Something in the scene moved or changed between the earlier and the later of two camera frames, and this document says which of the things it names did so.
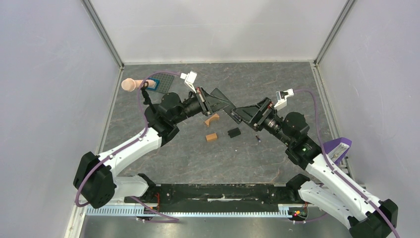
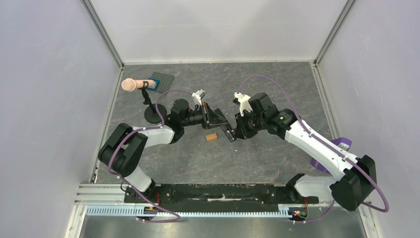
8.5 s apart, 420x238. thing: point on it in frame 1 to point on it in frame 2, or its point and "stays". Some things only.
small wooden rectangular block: x=211 y=137 stays
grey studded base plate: x=165 y=81 stays
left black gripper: x=209 y=103 to x=210 y=118
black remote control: x=236 y=117 to x=230 y=133
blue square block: x=156 y=84 stays
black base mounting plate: x=216 y=197 stays
